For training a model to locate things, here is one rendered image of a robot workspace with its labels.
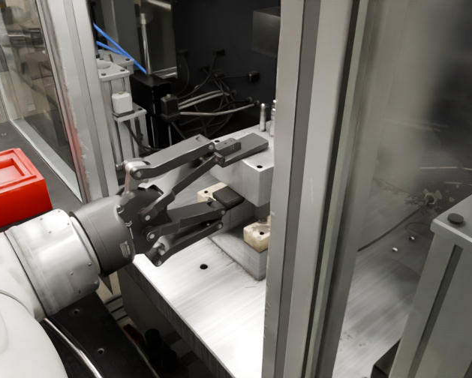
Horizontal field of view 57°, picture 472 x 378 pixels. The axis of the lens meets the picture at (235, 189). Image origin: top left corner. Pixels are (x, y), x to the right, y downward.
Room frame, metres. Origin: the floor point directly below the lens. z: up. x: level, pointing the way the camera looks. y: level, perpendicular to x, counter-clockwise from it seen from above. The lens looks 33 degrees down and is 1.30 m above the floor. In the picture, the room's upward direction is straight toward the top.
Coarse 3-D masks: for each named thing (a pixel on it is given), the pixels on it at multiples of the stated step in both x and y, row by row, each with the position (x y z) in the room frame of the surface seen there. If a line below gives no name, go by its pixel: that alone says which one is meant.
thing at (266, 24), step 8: (264, 8) 0.53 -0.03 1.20; (272, 8) 0.53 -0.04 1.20; (280, 8) 0.53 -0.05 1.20; (256, 16) 0.52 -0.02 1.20; (264, 16) 0.50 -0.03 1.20; (272, 16) 0.49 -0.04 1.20; (280, 16) 0.49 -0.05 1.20; (256, 24) 0.52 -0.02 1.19; (264, 24) 0.50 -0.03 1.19; (272, 24) 0.49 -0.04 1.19; (280, 24) 0.48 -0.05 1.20; (256, 32) 0.51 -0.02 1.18; (264, 32) 0.50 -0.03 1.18; (272, 32) 0.49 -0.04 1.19; (256, 40) 0.51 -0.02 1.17; (264, 40) 0.50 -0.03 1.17; (272, 40) 0.49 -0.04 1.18; (256, 48) 0.51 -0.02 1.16; (264, 48) 0.50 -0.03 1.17; (272, 48) 0.49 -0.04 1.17; (272, 56) 0.49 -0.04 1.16
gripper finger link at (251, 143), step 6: (240, 138) 0.47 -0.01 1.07; (246, 138) 0.47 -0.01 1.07; (252, 138) 0.47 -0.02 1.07; (258, 138) 0.47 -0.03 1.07; (246, 144) 0.46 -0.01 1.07; (252, 144) 0.46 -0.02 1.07; (258, 144) 0.46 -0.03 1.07; (264, 144) 0.46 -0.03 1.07; (240, 150) 0.45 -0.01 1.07; (246, 150) 0.44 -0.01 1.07; (252, 150) 0.45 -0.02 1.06; (258, 150) 0.45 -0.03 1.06; (228, 156) 0.43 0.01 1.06; (234, 156) 0.43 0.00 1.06; (240, 156) 0.44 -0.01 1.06; (246, 156) 0.44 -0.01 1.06; (228, 162) 0.43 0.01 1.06; (234, 162) 0.43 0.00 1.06
